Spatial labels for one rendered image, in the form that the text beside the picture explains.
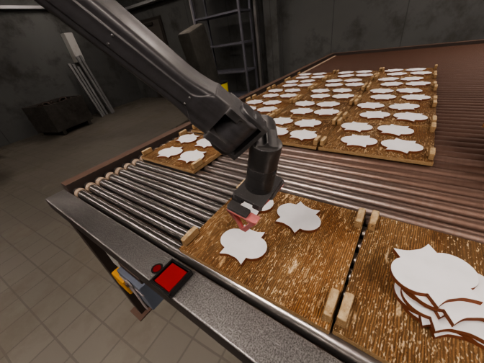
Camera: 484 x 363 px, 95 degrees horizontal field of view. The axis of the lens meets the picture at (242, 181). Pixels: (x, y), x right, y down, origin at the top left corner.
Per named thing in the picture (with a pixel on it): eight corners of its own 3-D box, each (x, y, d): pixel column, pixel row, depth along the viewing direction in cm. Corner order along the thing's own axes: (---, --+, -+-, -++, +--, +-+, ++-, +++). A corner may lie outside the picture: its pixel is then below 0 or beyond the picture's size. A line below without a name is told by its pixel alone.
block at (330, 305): (330, 325, 41) (331, 317, 40) (320, 320, 42) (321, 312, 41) (339, 297, 45) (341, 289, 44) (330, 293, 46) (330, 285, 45)
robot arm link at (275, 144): (251, 144, 36) (285, 148, 36) (251, 124, 41) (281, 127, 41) (246, 176, 41) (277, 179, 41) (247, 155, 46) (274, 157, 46)
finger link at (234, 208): (266, 222, 51) (273, 194, 45) (251, 245, 47) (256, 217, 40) (241, 209, 54) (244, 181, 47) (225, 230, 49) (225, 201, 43)
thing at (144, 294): (154, 320, 73) (132, 288, 63) (131, 298, 80) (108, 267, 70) (180, 291, 80) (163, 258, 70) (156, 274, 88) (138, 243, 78)
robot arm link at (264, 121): (207, 144, 38) (242, 109, 33) (215, 114, 46) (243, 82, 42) (257, 181, 43) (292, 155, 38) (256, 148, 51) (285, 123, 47)
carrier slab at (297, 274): (328, 335, 41) (329, 331, 41) (180, 252, 63) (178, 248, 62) (365, 217, 64) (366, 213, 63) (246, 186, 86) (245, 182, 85)
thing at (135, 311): (140, 321, 140) (62, 222, 94) (130, 311, 147) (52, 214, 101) (155, 305, 148) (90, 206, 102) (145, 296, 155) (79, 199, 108)
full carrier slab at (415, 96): (435, 106, 125) (437, 99, 123) (355, 104, 147) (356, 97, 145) (436, 90, 147) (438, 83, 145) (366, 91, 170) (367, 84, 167)
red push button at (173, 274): (171, 294, 53) (168, 292, 52) (155, 283, 56) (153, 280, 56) (189, 275, 57) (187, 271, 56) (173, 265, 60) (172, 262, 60)
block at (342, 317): (345, 330, 40) (346, 323, 39) (334, 324, 41) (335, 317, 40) (353, 302, 44) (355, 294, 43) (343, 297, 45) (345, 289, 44)
